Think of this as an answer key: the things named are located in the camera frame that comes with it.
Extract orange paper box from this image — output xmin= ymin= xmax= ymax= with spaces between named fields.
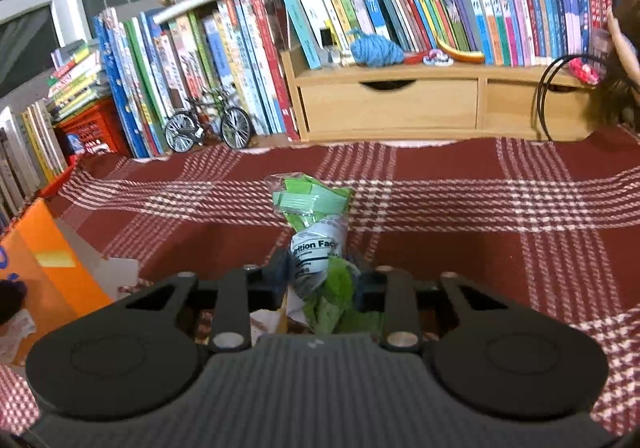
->
xmin=1 ymin=199 xmax=114 ymax=366

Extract green white snack wrapper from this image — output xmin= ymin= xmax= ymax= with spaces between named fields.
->
xmin=265 ymin=173 xmax=384 ymax=336

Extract far left books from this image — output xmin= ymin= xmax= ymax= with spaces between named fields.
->
xmin=1 ymin=99 xmax=67 ymax=231

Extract miniature bicycle model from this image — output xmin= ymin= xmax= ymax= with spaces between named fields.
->
xmin=164 ymin=87 xmax=254 ymax=153

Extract red white plaid tablecloth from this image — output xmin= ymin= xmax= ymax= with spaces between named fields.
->
xmin=0 ymin=125 xmax=640 ymax=436

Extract red basket left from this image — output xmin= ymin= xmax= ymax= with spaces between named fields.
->
xmin=54 ymin=96 xmax=131 ymax=157

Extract wooden drawer organizer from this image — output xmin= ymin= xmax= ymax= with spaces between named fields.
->
xmin=282 ymin=48 xmax=596 ymax=142

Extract horizontal book stack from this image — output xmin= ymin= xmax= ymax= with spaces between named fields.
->
xmin=46 ymin=40 xmax=111 ymax=123

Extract blue yarn ball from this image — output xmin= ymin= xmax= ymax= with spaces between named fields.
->
xmin=350 ymin=30 xmax=405 ymax=67

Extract small glass bottle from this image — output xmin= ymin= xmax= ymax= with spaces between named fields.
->
xmin=320 ymin=27 xmax=342 ymax=67

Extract yellow banana toy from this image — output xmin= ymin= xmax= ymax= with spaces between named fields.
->
xmin=437 ymin=39 xmax=486 ymax=64

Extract upright book row left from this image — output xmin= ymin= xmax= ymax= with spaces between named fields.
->
xmin=93 ymin=0 xmax=299 ymax=157

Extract brown haired doll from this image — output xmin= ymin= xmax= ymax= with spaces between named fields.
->
xmin=586 ymin=0 xmax=639 ymax=131

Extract black cable loop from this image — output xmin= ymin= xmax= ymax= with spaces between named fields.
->
xmin=534 ymin=52 xmax=640 ymax=143

